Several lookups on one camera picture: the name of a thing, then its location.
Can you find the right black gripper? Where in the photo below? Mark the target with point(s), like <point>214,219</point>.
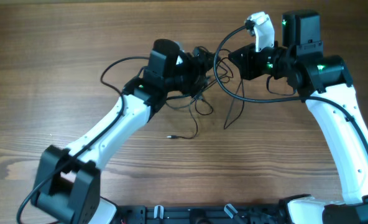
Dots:
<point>246,62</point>

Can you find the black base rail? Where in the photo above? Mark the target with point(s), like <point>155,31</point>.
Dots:
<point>228,214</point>

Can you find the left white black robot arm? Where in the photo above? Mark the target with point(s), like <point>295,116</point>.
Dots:
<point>68,181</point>

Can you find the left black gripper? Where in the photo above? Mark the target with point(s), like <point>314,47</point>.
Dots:
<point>195,69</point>

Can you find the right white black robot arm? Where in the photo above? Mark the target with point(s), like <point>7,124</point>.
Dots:
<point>325,85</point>

